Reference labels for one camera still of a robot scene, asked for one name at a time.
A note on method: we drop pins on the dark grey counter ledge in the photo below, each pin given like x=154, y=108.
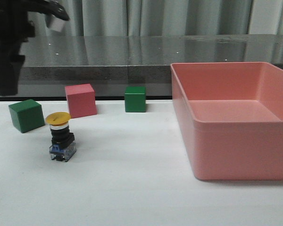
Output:
x=112, y=63

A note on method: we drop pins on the grey curtain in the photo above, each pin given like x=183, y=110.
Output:
x=172, y=17

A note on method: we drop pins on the green cube left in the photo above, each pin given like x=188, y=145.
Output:
x=26, y=115

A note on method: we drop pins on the pink cube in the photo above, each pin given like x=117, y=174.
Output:
x=81, y=100

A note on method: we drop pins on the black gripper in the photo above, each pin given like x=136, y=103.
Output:
x=14, y=24

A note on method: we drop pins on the pink plastic bin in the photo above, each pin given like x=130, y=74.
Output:
x=231, y=119

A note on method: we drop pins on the green cube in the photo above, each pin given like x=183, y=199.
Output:
x=135, y=99
x=26, y=115

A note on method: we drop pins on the white camera box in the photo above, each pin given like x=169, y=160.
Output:
x=54, y=23

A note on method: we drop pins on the green cube right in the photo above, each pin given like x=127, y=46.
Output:
x=135, y=99

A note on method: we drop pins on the yellow push button switch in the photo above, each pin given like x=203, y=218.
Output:
x=63, y=145

